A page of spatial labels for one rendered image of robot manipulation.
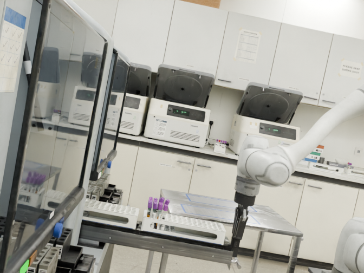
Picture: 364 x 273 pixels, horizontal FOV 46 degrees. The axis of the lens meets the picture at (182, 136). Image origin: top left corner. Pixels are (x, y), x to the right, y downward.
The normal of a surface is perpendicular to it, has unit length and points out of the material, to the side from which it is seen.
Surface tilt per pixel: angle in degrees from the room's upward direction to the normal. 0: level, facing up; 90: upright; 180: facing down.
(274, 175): 95
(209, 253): 90
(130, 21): 90
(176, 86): 142
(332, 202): 90
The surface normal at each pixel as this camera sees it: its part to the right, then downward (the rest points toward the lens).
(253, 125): 0.13, -0.43
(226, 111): 0.04, 0.09
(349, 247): -0.94, -0.22
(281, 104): -0.13, 0.82
